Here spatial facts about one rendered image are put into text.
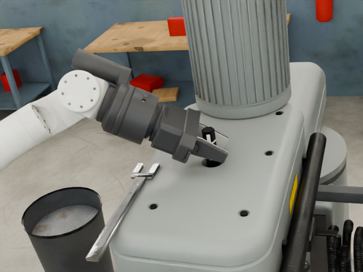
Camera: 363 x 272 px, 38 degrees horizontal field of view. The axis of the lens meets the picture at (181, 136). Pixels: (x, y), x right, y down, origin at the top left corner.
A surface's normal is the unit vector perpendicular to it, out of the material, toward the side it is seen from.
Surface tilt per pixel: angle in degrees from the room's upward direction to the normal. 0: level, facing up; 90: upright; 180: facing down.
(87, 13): 90
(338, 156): 0
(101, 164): 0
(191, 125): 30
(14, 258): 0
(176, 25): 90
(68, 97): 63
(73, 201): 86
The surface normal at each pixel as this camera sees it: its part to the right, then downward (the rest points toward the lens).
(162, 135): -0.09, 0.49
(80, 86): 0.11, 0.00
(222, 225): -0.15, -0.87
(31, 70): -0.31, 0.50
